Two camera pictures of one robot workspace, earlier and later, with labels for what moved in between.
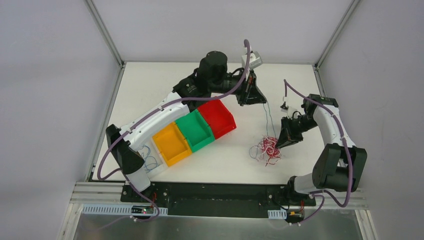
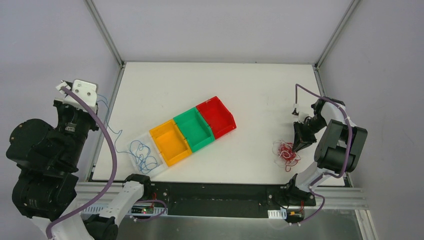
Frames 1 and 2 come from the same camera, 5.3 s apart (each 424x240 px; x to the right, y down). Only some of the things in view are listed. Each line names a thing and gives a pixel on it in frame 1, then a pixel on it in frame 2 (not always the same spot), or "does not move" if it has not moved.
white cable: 266,151 to 284,151
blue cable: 147,156 does not move
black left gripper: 247,87 to 75,110
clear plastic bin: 154,162 does not move
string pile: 267,124 to 119,132
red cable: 270,145 to 287,153
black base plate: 215,199 does not move
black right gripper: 288,124 to 306,129
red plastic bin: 220,120 does not move
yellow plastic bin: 171,144 does not move
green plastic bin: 196,130 does not move
